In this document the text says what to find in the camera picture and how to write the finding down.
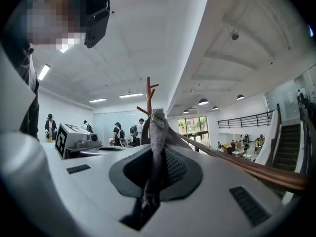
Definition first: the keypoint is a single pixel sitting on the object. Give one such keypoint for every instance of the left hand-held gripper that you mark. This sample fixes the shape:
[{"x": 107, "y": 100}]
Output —
[{"x": 79, "y": 137}]

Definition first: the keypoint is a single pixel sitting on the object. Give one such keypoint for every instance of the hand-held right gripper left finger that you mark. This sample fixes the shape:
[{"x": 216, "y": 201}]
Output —
[{"x": 86, "y": 181}]

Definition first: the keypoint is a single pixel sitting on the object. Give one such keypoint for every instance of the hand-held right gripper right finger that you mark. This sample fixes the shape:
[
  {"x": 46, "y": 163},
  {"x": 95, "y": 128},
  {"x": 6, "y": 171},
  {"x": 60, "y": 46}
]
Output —
[{"x": 222, "y": 194}]

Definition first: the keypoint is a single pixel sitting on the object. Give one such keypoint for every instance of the grey garment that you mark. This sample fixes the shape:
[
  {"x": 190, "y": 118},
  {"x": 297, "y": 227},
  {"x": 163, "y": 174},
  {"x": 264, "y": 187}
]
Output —
[{"x": 158, "y": 134}]

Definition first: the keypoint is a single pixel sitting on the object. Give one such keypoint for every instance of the brown wooden coat rack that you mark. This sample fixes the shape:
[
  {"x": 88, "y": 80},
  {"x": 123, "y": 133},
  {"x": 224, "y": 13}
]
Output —
[{"x": 148, "y": 92}]

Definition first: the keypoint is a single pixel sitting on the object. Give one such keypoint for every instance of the dark wooden chair back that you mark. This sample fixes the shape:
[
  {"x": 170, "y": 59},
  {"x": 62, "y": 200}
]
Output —
[{"x": 247, "y": 168}]

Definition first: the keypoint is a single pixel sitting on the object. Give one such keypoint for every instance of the ceiling tube light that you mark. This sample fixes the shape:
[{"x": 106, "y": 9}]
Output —
[
  {"x": 131, "y": 95},
  {"x": 44, "y": 71},
  {"x": 97, "y": 100}
]

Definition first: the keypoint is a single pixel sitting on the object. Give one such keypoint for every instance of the black metal railing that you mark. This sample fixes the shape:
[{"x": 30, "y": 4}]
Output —
[{"x": 247, "y": 119}]

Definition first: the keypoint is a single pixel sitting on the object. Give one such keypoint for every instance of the dark staircase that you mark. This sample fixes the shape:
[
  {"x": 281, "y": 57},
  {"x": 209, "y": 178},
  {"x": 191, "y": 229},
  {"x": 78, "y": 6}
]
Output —
[{"x": 286, "y": 144}]

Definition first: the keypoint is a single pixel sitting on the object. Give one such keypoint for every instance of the person's black sweatshirt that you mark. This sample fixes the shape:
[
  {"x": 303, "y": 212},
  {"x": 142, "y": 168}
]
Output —
[{"x": 33, "y": 115}]

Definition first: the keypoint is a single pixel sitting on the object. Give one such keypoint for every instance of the person's face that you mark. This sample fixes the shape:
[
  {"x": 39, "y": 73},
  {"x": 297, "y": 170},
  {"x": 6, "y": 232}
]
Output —
[{"x": 49, "y": 16}]

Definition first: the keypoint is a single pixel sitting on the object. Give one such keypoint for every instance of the black head-mounted camera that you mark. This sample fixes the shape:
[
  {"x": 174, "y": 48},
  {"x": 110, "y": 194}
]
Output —
[{"x": 97, "y": 26}]

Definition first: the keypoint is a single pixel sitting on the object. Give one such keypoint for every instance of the ceiling security camera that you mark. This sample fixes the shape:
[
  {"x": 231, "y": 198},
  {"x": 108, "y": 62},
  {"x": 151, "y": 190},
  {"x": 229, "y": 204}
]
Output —
[{"x": 234, "y": 36}]

